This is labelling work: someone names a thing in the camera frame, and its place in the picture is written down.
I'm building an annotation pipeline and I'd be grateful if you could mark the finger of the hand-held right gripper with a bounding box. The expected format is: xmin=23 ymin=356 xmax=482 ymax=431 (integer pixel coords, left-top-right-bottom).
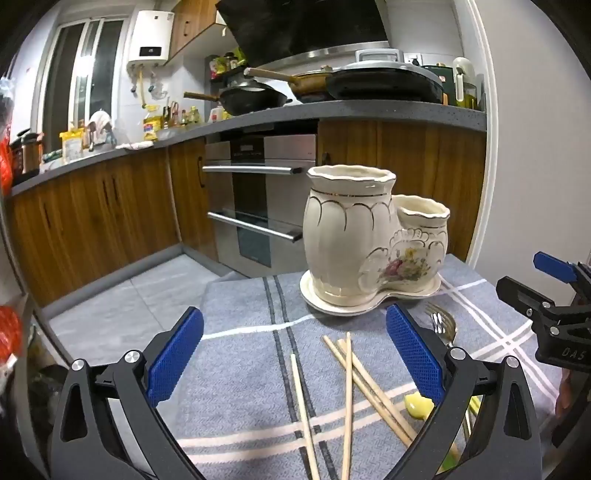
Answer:
xmin=496 ymin=276 xmax=559 ymax=319
xmin=533 ymin=251 xmax=591 ymax=284

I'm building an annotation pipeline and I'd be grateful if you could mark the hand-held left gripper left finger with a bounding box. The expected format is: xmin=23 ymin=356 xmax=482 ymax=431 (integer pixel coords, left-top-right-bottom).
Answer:
xmin=48 ymin=305 xmax=205 ymax=480

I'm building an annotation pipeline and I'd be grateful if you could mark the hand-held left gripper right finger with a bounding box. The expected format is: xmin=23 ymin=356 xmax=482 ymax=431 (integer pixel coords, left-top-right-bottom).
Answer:
xmin=386 ymin=304 xmax=543 ymax=480

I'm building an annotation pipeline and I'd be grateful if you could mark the yellow green spoon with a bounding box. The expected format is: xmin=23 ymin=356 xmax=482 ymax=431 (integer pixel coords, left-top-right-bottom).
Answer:
xmin=404 ymin=391 xmax=482 ymax=472

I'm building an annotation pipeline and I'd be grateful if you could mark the cream ceramic double utensil holder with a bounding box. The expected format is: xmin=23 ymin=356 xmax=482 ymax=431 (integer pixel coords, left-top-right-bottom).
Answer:
xmin=299 ymin=164 xmax=451 ymax=317

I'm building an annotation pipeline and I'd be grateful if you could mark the grey striped tablecloth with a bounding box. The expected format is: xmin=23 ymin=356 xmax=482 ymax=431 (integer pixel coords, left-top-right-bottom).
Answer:
xmin=152 ymin=254 xmax=568 ymax=480

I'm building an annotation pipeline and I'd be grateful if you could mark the wooden lower cabinet run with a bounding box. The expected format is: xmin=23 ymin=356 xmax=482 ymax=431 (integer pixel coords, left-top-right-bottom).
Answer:
xmin=9 ymin=138 xmax=218 ymax=308

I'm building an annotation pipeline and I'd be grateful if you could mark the stainless steel built-in oven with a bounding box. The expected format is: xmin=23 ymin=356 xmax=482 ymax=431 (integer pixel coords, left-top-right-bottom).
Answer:
xmin=203 ymin=131 xmax=319 ymax=278

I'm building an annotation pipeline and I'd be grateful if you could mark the wooden lower cabinet beside oven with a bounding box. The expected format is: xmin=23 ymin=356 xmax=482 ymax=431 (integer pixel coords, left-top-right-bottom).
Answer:
xmin=318 ymin=120 xmax=485 ymax=264

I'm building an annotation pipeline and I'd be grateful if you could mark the white oil dispenser bottle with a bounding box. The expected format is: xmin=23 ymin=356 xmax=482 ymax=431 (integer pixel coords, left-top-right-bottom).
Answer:
xmin=452 ymin=56 xmax=478 ymax=109

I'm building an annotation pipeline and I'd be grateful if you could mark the dark green appliance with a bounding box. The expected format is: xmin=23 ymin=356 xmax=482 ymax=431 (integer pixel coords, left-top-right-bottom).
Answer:
xmin=422 ymin=65 xmax=455 ymax=104

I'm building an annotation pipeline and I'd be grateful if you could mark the yellow cooking oil bottle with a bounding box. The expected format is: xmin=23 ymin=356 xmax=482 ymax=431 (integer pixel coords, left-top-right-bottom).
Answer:
xmin=143 ymin=106 xmax=162 ymax=139

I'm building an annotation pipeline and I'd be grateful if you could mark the yellow food bag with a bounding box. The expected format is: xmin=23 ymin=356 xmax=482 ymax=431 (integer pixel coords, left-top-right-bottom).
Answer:
xmin=60 ymin=130 xmax=86 ymax=162

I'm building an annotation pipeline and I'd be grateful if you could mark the grey kitchen countertop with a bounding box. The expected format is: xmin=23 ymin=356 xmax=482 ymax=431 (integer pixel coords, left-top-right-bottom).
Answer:
xmin=9 ymin=99 xmax=488 ymax=197

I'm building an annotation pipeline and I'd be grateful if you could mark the white hanging towel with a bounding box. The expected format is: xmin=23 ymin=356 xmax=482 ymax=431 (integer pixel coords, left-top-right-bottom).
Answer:
xmin=88 ymin=111 xmax=114 ymax=144

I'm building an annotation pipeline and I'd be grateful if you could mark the black griddle with grey lid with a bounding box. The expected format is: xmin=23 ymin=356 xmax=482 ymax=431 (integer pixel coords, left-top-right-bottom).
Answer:
xmin=325 ymin=48 xmax=445 ymax=103

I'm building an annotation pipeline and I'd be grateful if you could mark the red plastic bag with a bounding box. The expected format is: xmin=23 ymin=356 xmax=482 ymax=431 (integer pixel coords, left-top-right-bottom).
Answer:
xmin=0 ymin=78 xmax=14 ymax=195

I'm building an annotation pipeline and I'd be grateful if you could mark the black spice rack with jars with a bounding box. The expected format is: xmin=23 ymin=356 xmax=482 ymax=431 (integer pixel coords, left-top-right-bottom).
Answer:
xmin=208 ymin=53 xmax=247 ymax=84

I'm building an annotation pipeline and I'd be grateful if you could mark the kitchen window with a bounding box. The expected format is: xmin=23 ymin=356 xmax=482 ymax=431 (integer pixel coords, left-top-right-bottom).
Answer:
xmin=39 ymin=18 xmax=127 ymax=134

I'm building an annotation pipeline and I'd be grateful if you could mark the white water heater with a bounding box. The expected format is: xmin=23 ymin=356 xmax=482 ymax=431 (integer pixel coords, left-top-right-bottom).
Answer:
xmin=127 ymin=10 xmax=175 ymax=70

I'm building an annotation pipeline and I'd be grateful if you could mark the black range hood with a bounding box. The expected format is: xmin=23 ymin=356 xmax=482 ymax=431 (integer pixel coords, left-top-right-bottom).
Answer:
xmin=216 ymin=0 xmax=389 ymax=68

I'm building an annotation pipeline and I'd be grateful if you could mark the black wok with wooden handle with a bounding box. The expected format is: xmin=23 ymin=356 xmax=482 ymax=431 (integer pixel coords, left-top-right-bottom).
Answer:
xmin=184 ymin=85 xmax=294 ymax=116

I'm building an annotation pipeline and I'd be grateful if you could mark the brown pan with wooden handle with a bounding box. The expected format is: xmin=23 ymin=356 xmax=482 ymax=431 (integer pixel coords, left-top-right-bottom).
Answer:
xmin=244 ymin=67 xmax=342 ymax=102

